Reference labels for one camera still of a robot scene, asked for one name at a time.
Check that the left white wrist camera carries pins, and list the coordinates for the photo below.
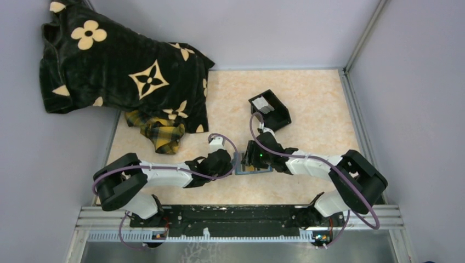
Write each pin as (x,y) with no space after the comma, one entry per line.
(216,143)

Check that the black floral plush blanket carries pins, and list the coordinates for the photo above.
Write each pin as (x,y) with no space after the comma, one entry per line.
(91,60)

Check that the aluminium frame rail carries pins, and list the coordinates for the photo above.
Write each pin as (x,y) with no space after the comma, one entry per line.
(95,225)

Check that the blue card holder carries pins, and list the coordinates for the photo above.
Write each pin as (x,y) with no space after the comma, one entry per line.
(242,169)

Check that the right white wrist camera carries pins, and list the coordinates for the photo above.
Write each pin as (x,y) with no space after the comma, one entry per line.
(266,130)

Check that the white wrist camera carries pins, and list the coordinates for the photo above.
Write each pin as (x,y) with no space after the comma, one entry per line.
(266,130)
(216,143)

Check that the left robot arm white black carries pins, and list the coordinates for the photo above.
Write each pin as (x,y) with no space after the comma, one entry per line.
(119,185)

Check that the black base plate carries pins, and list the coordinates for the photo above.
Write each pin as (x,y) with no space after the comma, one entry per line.
(229,221)

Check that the yellow black plaid cloth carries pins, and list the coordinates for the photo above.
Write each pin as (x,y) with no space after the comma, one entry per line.
(164,134)

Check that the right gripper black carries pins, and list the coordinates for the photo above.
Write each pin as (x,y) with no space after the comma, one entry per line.
(250,159)

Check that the stack of white cards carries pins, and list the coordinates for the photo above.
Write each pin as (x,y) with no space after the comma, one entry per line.
(262,105)

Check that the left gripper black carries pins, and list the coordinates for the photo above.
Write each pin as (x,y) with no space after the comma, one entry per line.
(227,169)

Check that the black card box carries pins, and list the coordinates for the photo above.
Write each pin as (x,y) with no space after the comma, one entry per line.
(275,114)

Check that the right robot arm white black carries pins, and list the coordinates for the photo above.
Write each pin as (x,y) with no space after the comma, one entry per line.
(358,184)

